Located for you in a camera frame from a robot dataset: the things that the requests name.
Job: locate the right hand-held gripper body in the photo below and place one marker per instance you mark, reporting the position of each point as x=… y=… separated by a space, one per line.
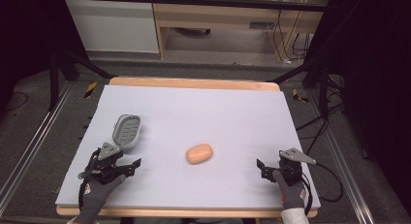
x=290 y=169

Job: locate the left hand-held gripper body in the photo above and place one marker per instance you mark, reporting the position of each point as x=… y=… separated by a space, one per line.
x=105 y=167

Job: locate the person's right hand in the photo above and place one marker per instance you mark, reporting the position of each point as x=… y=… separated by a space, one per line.
x=293 y=195

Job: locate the person's left hand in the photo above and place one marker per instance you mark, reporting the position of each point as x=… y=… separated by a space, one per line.
x=95 y=193

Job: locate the grey soap dish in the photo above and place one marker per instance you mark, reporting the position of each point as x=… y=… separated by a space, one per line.
x=127 y=131

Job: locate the orange bread roll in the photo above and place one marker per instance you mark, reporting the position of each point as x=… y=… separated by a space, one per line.
x=199 y=153

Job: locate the pale lilac table mat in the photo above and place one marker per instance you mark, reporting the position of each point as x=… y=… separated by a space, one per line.
x=206 y=120

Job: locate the yellow black floor tape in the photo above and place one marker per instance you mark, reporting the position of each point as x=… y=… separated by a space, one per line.
x=300 y=96
x=90 y=89

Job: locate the black metal stand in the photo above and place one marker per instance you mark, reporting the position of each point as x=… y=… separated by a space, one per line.
x=64 y=67
x=318 y=75

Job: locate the wooden table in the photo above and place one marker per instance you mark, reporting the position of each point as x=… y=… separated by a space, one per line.
x=194 y=83

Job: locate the black curtain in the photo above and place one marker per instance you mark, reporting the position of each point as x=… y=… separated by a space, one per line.
x=29 y=33
x=374 y=88

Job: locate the white cabinet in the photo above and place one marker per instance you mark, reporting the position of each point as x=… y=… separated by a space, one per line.
x=113 y=25

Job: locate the wooden desk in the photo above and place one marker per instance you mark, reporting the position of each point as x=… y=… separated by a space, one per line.
x=219 y=14

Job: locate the aluminium floor rail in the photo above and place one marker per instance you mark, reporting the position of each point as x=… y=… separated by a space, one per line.
x=345 y=169
x=35 y=136

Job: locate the black metal frame bar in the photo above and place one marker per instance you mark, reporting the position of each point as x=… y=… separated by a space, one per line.
x=194 y=0

